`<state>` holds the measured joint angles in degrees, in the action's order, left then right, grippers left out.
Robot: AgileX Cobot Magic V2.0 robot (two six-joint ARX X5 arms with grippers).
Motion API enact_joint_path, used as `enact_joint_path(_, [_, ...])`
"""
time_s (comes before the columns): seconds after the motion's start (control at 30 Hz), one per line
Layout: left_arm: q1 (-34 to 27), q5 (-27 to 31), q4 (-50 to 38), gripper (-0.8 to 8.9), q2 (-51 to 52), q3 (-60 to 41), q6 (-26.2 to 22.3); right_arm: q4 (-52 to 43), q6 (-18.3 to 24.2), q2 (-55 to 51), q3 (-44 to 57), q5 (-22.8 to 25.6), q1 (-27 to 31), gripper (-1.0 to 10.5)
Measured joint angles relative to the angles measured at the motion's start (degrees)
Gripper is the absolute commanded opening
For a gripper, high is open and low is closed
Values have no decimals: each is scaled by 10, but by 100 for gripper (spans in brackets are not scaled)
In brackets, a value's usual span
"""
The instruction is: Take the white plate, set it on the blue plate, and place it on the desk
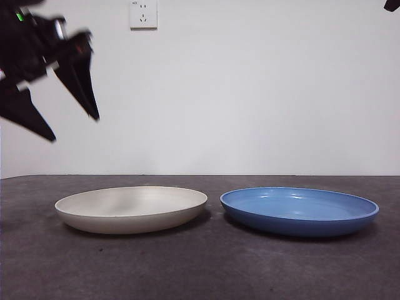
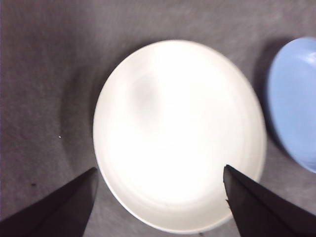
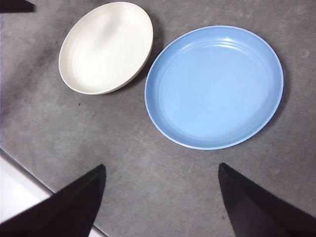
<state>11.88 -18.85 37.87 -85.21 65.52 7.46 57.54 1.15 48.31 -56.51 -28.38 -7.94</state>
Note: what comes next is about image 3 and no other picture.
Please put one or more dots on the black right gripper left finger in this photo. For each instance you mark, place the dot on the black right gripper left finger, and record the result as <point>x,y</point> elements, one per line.
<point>66,212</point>

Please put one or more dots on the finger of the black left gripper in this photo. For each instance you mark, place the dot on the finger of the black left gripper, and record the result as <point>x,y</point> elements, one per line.
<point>14,6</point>

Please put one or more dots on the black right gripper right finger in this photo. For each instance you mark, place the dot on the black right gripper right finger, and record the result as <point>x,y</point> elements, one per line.
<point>259,212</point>

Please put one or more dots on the white round plate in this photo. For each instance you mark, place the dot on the white round plate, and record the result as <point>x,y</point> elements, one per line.
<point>106,49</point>

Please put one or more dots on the blue round plate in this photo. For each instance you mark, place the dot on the blue round plate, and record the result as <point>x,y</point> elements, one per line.
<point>212,89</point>

